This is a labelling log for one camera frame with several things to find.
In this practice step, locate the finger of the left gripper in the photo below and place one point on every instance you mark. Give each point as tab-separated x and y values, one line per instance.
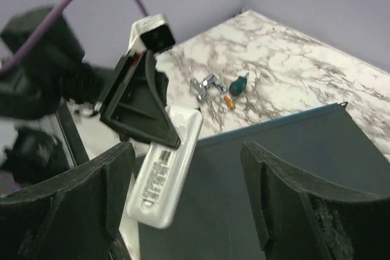
157	126

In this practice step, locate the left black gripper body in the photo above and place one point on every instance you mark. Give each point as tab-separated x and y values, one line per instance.
123	95

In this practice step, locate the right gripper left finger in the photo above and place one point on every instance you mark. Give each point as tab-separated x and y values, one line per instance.
74	215

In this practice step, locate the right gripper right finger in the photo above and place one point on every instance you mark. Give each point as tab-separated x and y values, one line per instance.
301	216

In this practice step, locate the white remote control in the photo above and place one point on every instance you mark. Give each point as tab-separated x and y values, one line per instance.
158	186

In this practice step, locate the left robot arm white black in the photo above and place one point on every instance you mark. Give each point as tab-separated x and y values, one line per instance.
53	72

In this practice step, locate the chrome metal fitting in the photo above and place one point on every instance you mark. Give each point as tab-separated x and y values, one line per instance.
201	88

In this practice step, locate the dark flat metal box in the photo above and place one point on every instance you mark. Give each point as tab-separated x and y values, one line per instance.
214	219

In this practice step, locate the orange battery near tools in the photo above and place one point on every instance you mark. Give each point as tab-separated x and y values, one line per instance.
229	102

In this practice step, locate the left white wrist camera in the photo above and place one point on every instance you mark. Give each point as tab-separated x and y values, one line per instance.
151	33

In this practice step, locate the green handled screwdriver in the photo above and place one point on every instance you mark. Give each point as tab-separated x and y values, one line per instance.
238	85

